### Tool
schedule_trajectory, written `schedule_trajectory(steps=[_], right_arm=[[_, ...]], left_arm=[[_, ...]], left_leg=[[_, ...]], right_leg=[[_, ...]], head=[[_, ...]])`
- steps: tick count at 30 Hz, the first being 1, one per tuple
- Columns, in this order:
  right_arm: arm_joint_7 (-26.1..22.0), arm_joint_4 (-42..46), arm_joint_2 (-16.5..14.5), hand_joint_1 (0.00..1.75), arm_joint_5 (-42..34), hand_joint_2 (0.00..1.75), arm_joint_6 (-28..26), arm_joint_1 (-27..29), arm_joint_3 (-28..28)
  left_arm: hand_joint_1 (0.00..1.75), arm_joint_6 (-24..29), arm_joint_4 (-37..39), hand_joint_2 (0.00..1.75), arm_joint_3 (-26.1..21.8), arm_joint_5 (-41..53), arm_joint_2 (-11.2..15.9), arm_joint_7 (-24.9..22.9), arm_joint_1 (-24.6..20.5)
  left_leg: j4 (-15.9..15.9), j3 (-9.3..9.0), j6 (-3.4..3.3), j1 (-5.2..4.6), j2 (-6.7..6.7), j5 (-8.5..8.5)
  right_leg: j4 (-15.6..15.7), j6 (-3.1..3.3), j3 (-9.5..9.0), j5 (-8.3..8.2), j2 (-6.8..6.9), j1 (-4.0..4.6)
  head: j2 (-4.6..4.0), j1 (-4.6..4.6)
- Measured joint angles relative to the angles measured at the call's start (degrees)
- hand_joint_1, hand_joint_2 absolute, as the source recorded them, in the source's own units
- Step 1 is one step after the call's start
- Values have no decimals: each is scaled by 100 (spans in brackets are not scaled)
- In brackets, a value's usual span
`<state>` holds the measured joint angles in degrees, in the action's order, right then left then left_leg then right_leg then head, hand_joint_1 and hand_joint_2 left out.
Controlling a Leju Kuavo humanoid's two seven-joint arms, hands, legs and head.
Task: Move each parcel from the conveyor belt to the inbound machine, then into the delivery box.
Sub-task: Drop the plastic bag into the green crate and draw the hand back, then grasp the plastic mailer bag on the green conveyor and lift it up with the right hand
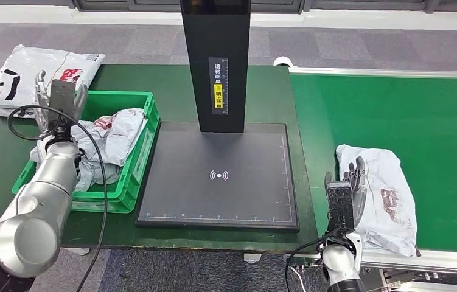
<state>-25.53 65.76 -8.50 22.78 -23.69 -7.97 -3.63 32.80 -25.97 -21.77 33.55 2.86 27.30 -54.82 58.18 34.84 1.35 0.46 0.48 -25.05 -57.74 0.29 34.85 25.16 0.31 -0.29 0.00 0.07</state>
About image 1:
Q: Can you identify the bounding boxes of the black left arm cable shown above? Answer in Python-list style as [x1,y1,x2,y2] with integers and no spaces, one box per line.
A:
[7,105,108,292]

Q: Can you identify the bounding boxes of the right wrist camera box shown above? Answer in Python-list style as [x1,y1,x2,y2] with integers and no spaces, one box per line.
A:
[327,182,356,232]

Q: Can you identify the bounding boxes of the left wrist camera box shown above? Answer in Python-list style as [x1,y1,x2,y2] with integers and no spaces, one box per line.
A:
[49,79,77,126]

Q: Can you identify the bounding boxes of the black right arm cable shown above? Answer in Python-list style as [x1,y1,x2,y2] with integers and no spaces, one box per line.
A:
[284,228,340,292]

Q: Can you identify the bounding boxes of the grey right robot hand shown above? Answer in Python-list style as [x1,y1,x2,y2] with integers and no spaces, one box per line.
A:
[324,156,368,229]

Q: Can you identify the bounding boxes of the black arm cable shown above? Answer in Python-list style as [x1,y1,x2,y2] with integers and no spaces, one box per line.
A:
[284,228,340,292]
[7,105,108,292]

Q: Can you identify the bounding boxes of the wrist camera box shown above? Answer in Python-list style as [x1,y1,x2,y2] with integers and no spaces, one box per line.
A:
[327,182,356,232]
[49,79,77,126]

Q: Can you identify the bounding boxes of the dark window frame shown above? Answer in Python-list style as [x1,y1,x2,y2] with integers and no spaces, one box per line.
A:
[0,0,457,13]

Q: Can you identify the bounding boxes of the conveyor connector block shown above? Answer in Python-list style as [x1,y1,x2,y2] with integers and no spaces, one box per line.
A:
[292,262,322,275]

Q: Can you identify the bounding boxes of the white parcel bag red logo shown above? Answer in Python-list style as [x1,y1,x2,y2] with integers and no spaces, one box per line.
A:
[0,44,107,117]

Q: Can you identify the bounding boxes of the green plastic crate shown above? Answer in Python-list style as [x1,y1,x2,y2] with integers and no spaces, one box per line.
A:
[12,90,161,214]

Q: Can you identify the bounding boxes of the black inbound scanner machine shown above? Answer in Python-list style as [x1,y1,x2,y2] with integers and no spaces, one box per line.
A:
[135,0,299,231]

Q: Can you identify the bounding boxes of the grey poly parcel red print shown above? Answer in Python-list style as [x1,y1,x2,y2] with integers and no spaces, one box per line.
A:
[335,144,420,257]
[29,108,148,167]
[74,159,124,193]

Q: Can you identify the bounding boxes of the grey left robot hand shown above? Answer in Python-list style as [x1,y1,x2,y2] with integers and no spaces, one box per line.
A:
[33,69,89,134]

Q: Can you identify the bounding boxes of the green conveyor belt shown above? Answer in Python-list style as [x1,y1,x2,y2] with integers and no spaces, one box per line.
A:
[290,74,457,255]

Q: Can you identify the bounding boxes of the silver conveyor frame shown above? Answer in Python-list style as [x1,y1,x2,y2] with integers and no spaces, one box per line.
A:
[284,65,457,292]

